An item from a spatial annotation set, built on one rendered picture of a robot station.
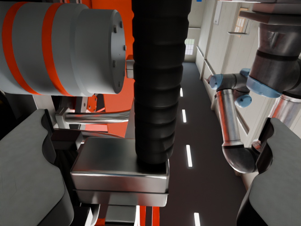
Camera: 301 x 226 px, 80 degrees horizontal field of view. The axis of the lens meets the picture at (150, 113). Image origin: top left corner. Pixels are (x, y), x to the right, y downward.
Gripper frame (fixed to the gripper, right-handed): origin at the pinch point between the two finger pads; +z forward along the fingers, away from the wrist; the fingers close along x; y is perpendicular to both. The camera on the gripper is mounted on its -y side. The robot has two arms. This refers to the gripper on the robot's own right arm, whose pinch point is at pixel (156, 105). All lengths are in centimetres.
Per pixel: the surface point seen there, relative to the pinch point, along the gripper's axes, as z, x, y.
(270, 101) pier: 461, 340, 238
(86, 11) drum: 17.7, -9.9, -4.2
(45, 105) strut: 19.1, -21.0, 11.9
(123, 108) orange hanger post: 68, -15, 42
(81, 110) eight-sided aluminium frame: 32.9, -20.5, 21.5
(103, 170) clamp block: 0.2, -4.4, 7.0
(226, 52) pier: 948, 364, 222
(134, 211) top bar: -0.5, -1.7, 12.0
